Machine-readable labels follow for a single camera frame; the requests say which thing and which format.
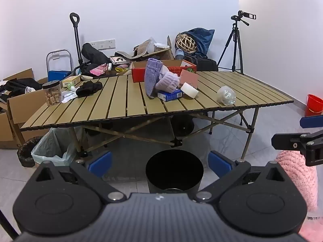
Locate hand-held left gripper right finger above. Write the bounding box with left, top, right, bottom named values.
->
left=194, top=151, right=287, bottom=203

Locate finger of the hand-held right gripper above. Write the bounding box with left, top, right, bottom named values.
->
left=271, top=131, right=323, bottom=167
left=300, top=115, right=323, bottom=129

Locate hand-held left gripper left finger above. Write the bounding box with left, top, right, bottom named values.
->
left=35, top=151, right=127, bottom=203

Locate black round trash bin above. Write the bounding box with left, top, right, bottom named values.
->
left=146, top=149, right=204, bottom=194

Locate white roll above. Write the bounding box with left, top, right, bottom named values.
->
left=180, top=82, right=198, bottom=99

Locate blue printed box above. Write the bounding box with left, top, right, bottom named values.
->
left=158, top=89, right=183, bottom=102

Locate pink sponge block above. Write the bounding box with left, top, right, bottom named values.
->
left=180, top=70, right=198, bottom=89

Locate lavender fuzzy sock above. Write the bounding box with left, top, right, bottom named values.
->
left=154, top=71, right=180, bottom=92

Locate purple woven drawstring bag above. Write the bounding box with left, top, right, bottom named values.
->
left=144, top=58, right=164, bottom=99

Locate black trash bag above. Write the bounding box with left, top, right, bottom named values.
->
left=17, top=136, right=39, bottom=168

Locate red bucket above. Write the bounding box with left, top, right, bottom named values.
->
left=304, top=94, right=323, bottom=117

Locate person's right pink fuzzy leg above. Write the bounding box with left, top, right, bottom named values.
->
left=275, top=150, right=323, bottom=242

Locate bin with green liner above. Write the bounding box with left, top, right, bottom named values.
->
left=31, top=127, right=76, bottom=168

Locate black wagon wheel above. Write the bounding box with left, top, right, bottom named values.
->
left=172, top=116, right=195, bottom=137

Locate tan slatted folding table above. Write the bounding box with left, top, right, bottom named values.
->
left=20, top=71, right=294, bottom=160

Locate white paper packet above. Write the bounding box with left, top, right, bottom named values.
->
left=61, top=91, right=77, bottom=104

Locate black cloth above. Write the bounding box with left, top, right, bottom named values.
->
left=76, top=81, right=103, bottom=98

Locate clear snack jar black lid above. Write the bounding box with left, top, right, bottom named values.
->
left=42, top=80, right=63, bottom=106

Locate yellow box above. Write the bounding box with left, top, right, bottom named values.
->
left=62, top=75, right=82, bottom=88

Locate large plain cardboard box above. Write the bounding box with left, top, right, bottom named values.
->
left=7, top=77, right=66, bottom=149

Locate pink packet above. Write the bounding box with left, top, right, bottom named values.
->
left=90, top=64, right=108, bottom=76

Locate red cardboard box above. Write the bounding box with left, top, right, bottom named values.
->
left=131, top=60, right=197, bottom=83

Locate blue storage box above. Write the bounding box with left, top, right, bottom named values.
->
left=48, top=70, right=72, bottom=82

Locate black suitcase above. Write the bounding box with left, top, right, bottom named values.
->
left=185, top=54, right=219, bottom=72

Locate white and maroon box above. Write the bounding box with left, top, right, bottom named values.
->
left=110, top=56, right=129, bottom=65

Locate black tripod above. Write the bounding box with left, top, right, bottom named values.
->
left=217, top=15, right=245, bottom=75

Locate open flap cardboard box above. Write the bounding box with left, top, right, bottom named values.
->
left=0, top=68, right=34, bottom=82

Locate grey beige fleece mat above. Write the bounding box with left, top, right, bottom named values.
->
left=133, top=40, right=152, bottom=57

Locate tan open cardboard box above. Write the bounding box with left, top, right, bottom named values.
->
left=131, top=36, right=175, bottom=61

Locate rattan ball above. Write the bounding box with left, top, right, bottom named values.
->
left=176, top=34, right=196, bottom=53

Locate blue velvet bag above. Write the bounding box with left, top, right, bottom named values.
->
left=180, top=28, right=215, bottom=58

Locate white wall socket panel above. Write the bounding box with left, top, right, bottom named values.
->
left=90, top=39, right=116, bottom=49

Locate black camcorder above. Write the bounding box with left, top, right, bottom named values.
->
left=231, top=10, right=257, bottom=26

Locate black wagon pull handle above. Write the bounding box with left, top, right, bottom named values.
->
left=69, top=13, right=85, bottom=67

